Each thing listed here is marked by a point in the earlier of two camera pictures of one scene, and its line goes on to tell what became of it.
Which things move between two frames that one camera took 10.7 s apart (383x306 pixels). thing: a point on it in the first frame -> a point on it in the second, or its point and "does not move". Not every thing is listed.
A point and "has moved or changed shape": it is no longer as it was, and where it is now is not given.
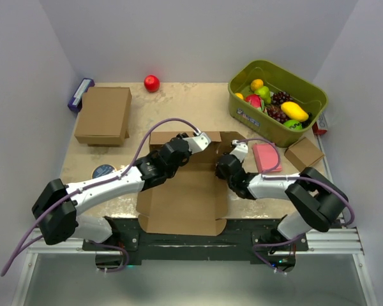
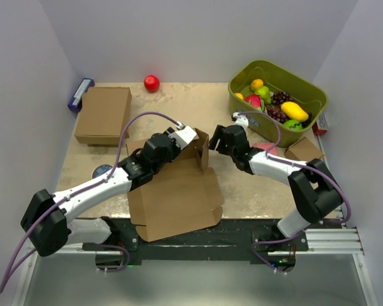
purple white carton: [76, 102] does not move
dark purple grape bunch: [281, 97] does not move
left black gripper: [183, 135] -> [173, 141]
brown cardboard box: [195, 200] has moved or changed shape
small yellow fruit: [239, 95] does not move
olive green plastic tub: [274, 102] does not move
